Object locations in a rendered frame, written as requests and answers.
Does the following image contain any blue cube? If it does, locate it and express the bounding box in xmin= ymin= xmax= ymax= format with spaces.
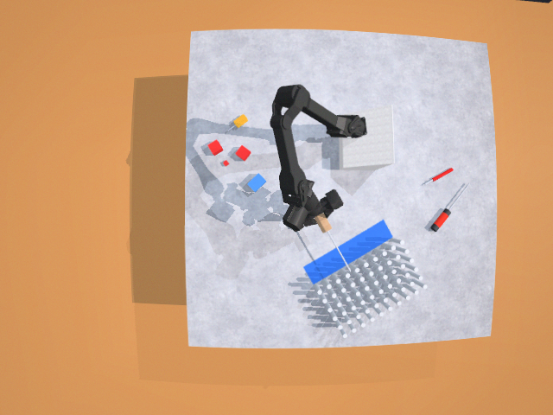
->
xmin=247 ymin=173 xmax=266 ymax=192

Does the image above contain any blue flat strip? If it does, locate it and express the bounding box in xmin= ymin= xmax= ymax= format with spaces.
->
xmin=303 ymin=220 xmax=392 ymax=284

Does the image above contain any red block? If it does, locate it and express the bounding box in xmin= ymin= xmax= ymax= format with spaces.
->
xmin=208 ymin=140 xmax=223 ymax=156
xmin=236 ymin=145 xmax=251 ymax=161

